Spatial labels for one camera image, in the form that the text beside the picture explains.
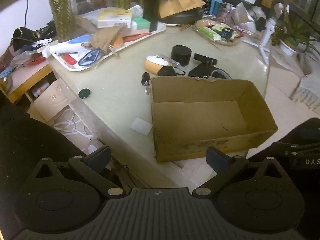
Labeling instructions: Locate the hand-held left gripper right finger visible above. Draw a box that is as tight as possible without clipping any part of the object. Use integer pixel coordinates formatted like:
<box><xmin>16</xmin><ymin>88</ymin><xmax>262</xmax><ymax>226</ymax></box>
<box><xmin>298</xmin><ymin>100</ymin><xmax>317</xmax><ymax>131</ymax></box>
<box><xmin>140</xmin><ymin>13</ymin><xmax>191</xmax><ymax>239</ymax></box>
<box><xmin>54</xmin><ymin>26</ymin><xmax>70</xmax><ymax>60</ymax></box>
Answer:
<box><xmin>192</xmin><ymin>146</ymin><xmax>285</xmax><ymax>198</ymax></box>

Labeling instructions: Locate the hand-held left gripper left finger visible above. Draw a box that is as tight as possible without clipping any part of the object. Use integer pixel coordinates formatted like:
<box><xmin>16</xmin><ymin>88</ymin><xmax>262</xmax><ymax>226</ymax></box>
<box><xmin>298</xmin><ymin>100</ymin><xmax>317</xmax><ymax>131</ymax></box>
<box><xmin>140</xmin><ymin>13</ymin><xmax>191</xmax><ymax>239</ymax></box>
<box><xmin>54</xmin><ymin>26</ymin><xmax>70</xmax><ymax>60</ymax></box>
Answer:
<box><xmin>32</xmin><ymin>145</ymin><xmax>127</xmax><ymax>198</ymax></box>

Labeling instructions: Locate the cardboard box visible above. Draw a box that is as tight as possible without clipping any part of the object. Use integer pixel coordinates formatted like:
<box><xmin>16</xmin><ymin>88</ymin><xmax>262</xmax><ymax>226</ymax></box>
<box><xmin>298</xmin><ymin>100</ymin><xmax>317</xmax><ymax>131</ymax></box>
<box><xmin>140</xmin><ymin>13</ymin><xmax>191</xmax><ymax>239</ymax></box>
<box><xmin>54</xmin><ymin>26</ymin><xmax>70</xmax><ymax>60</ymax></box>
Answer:
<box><xmin>150</xmin><ymin>76</ymin><xmax>278</xmax><ymax>163</ymax></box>

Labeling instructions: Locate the long black box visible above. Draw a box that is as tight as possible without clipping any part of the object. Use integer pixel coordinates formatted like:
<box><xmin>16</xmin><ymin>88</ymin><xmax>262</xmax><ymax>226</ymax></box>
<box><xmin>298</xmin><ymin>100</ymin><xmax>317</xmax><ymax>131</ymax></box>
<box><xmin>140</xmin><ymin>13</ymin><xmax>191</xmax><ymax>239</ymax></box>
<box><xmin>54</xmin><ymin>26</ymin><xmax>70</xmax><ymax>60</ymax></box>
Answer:
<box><xmin>193</xmin><ymin>53</ymin><xmax>218</xmax><ymax>66</ymax></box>

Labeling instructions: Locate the white paper slip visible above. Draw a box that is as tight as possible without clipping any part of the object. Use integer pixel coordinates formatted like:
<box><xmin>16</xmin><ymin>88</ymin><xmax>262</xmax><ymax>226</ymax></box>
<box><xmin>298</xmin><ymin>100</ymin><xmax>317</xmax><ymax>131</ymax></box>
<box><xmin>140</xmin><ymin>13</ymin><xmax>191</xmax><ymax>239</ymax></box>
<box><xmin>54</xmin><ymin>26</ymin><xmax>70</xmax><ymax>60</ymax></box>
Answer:
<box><xmin>131</xmin><ymin>117</ymin><xmax>153</xmax><ymax>136</ymax></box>

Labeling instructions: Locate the grey fringed rug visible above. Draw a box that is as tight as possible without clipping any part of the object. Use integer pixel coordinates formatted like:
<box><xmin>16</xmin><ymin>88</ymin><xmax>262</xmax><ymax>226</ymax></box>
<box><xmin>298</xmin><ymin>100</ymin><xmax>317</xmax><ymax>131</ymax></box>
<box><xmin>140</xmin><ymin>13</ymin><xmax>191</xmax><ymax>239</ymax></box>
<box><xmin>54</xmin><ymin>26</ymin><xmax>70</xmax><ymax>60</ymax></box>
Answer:
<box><xmin>289</xmin><ymin>75</ymin><xmax>320</xmax><ymax>111</ymax></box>

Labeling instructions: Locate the black round cap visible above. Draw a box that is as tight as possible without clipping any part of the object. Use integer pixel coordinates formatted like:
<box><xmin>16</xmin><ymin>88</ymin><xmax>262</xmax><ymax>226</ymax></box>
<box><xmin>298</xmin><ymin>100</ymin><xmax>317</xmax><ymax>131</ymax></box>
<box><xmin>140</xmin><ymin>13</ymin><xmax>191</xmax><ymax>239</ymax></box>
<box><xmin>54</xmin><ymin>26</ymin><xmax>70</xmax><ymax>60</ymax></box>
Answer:
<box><xmin>78</xmin><ymin>88</ymin><xmax>92</xmax><ymax>99</ymax></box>

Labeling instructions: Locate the white drawer cabinet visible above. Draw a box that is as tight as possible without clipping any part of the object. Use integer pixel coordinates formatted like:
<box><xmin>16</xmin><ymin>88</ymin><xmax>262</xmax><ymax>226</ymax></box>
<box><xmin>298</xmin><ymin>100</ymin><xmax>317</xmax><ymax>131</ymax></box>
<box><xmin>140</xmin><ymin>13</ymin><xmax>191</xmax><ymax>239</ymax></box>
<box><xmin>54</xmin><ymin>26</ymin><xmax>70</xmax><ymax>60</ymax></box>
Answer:
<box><xmin>32</xmin><ymin>78</ymin><xmax>77</xmax><ymax>122</ymax></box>

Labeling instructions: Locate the black tape roll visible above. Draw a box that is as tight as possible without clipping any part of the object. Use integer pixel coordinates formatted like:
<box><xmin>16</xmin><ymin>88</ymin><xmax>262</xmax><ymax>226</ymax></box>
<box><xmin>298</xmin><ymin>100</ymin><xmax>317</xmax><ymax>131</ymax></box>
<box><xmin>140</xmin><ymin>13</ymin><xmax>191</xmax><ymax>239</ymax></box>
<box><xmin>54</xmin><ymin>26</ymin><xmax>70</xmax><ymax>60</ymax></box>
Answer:
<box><xmin>211</xmin><ymin>68</ymin><xmax>232</xmax><ymax>80</ymax></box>

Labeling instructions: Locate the small red item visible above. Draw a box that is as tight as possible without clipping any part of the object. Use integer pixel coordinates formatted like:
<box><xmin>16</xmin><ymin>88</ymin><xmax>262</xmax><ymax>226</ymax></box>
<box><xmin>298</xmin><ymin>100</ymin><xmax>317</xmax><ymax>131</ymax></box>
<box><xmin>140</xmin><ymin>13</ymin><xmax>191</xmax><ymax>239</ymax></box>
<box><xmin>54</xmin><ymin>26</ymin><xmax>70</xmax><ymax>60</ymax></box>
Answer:
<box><xmin>63</xmin><ymin>54</ymin><xmax>78</xmax><ymax>66</ymax></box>

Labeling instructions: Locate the small black pouch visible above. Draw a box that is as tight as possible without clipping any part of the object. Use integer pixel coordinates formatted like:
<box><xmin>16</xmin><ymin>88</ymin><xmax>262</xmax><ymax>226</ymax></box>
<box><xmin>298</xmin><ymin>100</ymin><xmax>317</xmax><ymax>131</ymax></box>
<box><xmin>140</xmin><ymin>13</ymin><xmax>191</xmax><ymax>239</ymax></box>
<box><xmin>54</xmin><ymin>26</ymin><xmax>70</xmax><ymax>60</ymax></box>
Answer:
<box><xmin>157</xmin><ymin>66</ymin><xmax>186</xmax><ymax>77</ymax></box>

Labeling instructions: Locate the yellow white plush toy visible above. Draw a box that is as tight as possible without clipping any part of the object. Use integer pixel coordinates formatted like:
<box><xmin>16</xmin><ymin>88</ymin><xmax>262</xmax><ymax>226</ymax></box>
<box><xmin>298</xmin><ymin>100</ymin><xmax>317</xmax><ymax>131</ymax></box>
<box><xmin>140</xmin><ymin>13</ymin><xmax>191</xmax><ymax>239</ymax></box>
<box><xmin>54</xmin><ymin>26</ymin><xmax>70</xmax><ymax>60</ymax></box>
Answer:
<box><xmin>144</xmin><ymin>55</ymin><xmax>173</xmax><ymax>75</ymax></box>

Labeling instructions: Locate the wooden side shelf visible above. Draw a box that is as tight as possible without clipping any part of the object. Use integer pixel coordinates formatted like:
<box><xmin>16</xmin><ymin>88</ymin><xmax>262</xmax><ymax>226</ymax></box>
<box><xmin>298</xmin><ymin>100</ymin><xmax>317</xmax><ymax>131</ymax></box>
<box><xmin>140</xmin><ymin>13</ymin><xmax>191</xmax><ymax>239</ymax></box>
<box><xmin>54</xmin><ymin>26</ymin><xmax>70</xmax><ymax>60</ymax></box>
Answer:
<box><xmin>0</xmin><ymin>59</ymin><xmax>54</xmax><ymax>104</ymax></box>

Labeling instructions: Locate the black cylindrical container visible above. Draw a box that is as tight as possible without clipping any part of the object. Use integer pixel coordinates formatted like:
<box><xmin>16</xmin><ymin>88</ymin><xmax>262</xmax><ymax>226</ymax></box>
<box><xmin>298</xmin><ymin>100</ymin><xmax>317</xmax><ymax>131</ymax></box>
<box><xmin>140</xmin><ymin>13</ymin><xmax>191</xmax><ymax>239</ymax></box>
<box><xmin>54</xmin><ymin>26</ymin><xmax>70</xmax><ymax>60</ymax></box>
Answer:
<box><xmin>171</xmin><ymin>45</ymin><xmax>193</xmax><ymax>67</ymax></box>

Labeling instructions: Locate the white plastic tube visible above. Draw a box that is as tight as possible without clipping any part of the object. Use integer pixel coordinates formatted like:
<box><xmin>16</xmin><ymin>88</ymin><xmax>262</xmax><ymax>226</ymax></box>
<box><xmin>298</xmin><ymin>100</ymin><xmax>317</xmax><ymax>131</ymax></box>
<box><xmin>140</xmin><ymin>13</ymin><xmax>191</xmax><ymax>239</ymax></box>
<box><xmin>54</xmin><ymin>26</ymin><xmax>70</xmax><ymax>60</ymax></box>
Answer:
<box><xmin>41</xmin><ymin>41</ymin><xmax>87</xmax><ymax>58</ymax></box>

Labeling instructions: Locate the clear snack basket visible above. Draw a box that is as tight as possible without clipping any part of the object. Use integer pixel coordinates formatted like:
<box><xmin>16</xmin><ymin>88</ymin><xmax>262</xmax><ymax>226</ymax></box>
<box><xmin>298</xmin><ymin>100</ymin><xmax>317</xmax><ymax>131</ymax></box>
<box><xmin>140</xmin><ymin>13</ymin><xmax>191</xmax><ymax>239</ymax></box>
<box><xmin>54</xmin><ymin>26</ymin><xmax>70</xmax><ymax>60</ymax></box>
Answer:
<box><xmin>193</xmin><ymin>19</ymin><xmax>245</xmax><ymax>47</ymax></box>

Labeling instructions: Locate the potted green plant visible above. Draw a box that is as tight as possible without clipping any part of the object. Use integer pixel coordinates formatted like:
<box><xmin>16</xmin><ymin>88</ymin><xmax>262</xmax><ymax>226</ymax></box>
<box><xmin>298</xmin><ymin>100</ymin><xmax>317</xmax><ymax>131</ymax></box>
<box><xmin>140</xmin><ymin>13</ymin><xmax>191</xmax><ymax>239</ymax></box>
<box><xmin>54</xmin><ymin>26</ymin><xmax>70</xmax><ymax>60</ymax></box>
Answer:
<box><xmin>271</xmin><ymin>17</ymin><xmax>320</xmax><ymax>77</ymax></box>

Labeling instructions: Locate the red flat packet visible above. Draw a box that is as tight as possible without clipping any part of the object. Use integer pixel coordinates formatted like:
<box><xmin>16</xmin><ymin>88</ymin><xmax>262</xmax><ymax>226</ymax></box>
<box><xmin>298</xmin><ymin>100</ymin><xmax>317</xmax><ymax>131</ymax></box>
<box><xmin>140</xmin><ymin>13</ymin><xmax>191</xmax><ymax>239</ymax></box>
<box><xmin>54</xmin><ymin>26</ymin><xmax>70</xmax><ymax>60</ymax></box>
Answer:
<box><xmin>122</xmin><ymin>33</ymin><xmax>152</xmax><ymax>44</ymax></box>

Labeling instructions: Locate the white gimbal tripod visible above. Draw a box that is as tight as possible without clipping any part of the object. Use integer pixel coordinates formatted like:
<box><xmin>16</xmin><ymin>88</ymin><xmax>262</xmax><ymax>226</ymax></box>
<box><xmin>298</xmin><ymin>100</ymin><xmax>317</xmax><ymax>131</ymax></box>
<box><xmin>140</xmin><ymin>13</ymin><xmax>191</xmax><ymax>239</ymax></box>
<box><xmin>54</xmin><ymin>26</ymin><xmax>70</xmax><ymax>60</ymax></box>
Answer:
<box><xmin>249</xmin><ymin>2</ymin><xmax>291</xmax><ymax>65</ymax></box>

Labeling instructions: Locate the large green wipes packet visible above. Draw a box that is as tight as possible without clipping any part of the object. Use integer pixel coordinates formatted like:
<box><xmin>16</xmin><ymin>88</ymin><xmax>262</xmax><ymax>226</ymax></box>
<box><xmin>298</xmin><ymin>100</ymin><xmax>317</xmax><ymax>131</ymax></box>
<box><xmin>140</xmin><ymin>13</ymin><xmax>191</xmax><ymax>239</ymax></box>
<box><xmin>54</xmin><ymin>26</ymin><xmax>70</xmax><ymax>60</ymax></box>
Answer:
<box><xmin>198</xmin><ymin>26</ymin><xmax>222</xmax><ymax>42</ymax></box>

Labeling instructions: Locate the small black printed box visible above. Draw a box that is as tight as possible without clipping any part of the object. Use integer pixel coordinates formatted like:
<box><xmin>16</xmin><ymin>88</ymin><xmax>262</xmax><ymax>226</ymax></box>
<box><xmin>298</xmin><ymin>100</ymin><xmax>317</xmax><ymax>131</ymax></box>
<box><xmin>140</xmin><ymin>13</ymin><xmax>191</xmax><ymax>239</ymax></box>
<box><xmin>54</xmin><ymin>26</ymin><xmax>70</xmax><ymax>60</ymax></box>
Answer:
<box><xmin>217</xmin><ymin>27</ymin><xmax>236</xmax><ymax>41</ymax></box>

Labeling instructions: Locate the crumpled brown paper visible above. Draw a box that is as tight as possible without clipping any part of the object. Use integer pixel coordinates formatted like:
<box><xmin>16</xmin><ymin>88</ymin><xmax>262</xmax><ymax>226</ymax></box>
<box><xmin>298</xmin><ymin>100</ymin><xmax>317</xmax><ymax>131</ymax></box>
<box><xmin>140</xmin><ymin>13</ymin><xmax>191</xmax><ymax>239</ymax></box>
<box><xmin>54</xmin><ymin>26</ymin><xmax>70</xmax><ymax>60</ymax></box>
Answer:
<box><xmin>74</xmin><ymin>14</ymin><xmax>99</xmax><ymax>34</ymax></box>

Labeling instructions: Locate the pink glittery strip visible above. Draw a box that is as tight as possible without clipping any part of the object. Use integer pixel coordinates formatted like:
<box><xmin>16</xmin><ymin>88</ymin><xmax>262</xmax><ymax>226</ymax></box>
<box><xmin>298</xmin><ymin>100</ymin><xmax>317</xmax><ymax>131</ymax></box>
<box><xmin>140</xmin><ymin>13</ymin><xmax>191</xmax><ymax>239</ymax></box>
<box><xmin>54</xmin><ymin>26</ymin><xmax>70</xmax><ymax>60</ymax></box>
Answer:
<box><xmin>231</xmin><ymin>24</ymin><xmax>253</xmax><ymax>34</ymax></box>

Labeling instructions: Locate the white serving tray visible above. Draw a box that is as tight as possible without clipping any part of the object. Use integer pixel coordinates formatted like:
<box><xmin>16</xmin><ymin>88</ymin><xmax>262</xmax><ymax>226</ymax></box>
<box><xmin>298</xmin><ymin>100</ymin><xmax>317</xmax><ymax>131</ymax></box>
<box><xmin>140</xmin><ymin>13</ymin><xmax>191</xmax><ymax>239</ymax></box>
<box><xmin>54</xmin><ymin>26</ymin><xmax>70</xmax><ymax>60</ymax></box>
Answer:
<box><xmin>48</xmin><ymin>21</ymin><xmax>167</xmax><ymax>73</ymax></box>

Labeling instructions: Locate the green tissue pack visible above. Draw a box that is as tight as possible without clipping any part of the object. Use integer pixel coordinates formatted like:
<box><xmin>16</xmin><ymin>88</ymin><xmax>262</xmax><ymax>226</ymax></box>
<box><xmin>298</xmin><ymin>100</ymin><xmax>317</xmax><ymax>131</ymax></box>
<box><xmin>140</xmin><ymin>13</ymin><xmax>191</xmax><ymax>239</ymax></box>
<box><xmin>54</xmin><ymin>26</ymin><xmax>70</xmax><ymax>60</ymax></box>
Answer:
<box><xmin>131</xmin><ymin>17</ymin><xmax>151</xmax><ymax>31</ymax></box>

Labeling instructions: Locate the yellow and white box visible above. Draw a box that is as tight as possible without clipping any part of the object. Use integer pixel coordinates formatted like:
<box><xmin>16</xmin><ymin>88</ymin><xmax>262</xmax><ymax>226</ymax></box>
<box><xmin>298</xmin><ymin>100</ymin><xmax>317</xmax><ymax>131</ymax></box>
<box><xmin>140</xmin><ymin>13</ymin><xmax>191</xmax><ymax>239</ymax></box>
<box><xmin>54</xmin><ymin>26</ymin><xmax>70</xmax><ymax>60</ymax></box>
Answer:
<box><xmin>97</xmin><ymin>8</ymin><xmax>133</xmax><ymax>28</ymax></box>

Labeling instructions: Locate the white plastic bag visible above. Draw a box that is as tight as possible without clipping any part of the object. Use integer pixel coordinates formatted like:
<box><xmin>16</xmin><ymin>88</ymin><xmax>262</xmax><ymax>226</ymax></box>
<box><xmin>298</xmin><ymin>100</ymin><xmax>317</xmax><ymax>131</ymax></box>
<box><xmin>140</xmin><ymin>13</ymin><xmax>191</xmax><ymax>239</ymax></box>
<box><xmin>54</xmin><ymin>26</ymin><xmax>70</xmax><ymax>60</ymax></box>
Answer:
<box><xmin>231</xmin><ymin>2</ymin><xmax>256</xmax><ymax>30</ymax></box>

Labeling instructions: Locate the black hard case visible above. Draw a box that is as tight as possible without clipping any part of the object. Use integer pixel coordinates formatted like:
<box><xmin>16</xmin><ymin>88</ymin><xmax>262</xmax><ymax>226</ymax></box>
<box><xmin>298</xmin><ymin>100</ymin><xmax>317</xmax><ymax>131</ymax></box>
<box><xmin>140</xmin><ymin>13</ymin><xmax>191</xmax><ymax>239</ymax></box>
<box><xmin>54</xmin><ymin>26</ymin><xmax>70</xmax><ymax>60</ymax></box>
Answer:
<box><xmin>159</xmin><ymin>6</ymin><xmax>205</xmax><ymax>26</ymax></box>

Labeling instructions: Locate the large glass vase with stems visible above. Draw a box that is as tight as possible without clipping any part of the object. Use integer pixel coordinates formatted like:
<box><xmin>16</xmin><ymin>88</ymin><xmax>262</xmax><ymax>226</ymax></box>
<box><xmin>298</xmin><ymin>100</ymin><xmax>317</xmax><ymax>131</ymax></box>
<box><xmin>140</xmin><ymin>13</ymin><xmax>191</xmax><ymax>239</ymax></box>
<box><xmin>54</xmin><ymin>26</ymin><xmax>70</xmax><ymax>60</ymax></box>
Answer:
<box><xmin>41</xmin><ymin>0</ymin><xmax>78</xmax><ymax>43</ymax></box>

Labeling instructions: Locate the blue carton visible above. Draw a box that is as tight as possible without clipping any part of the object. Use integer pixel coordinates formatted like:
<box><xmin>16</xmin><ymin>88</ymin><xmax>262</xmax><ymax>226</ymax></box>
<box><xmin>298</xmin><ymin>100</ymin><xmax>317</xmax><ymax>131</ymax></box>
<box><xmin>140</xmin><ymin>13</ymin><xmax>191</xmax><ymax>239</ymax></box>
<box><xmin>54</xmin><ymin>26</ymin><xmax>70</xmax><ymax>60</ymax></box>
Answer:
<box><xmin>210</xmin><ymin>0</ymin><xmax>224</xmax><ymax>15</ymax></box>

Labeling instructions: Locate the black printed carton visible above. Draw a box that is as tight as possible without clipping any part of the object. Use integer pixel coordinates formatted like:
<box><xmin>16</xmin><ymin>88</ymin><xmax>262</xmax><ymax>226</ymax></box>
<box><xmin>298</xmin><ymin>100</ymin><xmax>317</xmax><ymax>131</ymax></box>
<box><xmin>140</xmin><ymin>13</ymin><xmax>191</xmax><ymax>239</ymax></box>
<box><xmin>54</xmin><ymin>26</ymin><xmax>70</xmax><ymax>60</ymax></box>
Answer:
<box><xmin>201</xmin><ymin>0</ymin><xmax>213</xmax><ymax>15</ymax></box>

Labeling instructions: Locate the black thermos bottle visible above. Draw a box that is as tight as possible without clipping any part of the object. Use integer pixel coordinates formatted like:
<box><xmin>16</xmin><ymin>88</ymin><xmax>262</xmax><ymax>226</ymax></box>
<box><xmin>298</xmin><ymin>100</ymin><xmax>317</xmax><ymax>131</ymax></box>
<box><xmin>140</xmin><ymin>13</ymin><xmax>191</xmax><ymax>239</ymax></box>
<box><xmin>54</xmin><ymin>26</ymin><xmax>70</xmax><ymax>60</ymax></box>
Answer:
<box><xmin>143</xmin><ymin>0</ymin><xmax>161</xmax><ymax>32</ymax></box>

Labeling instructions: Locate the brown paper envelope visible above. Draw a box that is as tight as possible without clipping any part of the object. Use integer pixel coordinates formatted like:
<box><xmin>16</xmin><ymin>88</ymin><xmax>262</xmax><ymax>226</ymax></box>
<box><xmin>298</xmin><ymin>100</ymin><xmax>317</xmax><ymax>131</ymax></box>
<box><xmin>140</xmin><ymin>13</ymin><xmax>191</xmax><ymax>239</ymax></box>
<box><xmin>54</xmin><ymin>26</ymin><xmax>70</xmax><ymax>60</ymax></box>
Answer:
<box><xmin>159</xmin><ymin>0</ymin><xmax>206</xmax><ymax>19</ymax></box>

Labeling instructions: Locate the black cable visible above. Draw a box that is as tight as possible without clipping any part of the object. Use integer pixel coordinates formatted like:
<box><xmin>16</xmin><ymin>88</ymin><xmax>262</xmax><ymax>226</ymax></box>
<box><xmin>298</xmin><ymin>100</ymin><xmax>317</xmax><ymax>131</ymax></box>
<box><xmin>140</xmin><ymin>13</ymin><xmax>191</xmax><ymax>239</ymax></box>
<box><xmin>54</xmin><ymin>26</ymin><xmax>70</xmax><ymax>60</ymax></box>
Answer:
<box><xmin>23</xmin><ymin>0</ymin><xmax>30</xmax><ymax>28</ymax></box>

